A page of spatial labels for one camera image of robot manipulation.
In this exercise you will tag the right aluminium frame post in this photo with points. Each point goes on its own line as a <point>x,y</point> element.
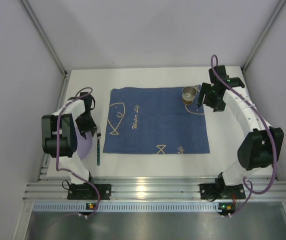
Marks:
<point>267,27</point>

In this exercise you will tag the perforated cable duct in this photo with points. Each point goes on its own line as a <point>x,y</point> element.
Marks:
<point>113,207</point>

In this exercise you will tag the purple bowl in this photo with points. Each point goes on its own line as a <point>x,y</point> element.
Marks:
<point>84,143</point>

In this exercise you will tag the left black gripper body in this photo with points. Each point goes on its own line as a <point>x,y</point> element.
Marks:
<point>87,127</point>

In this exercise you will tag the metal cup with cork base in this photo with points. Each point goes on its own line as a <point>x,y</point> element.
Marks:
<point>188,94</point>

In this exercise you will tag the aluminium frame post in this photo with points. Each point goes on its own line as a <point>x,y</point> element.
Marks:
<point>42,34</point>
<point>267,27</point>

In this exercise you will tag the blue fish-print cloth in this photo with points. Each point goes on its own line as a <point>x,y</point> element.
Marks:
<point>154,121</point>

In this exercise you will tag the left aluminium frame post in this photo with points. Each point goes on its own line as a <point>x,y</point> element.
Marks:
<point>42,34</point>

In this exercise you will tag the aluminium mounting rail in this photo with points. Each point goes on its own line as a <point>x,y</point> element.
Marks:
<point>146,189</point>

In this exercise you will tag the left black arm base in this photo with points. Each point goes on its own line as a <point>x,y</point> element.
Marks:
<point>86,192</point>

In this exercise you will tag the teal-handled fork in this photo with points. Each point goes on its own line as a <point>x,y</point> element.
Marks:
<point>98,136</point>

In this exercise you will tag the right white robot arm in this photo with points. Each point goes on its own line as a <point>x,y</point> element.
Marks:
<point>262,143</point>

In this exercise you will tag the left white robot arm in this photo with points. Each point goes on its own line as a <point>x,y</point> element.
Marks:
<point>67,135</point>

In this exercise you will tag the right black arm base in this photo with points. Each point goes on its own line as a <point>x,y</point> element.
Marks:
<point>220,191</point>

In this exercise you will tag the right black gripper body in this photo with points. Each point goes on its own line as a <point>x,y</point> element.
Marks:
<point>206,93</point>

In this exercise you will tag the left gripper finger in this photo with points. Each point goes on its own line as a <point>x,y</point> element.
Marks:
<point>91,132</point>
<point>83,134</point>

